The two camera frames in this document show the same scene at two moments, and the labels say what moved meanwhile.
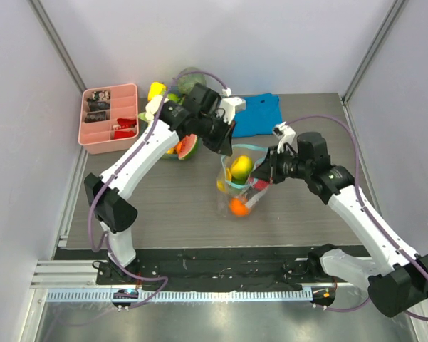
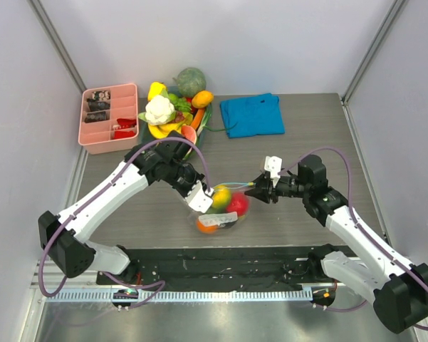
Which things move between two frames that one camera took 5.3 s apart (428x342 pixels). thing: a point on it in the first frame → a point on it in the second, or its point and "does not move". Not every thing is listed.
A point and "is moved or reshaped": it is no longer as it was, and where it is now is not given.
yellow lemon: x=241 y=169 → x=222 y=197
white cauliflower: x=152 y=107 does not move
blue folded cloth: x=261 y=115 does not move
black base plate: x=201 y=269 does not move
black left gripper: x=223 y=144 → x=196 y=177
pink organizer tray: x=108 y=118 does not move
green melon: x=187 y=82 does not move
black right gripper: x=270 y=167 → x=268 y=189
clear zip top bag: x=238 y=192 → x=231 y=206
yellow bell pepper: x=157 y=87 does not move
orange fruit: x=238 y=207 → x=206 y=229
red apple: x=261 y=184 is moved or reshaped
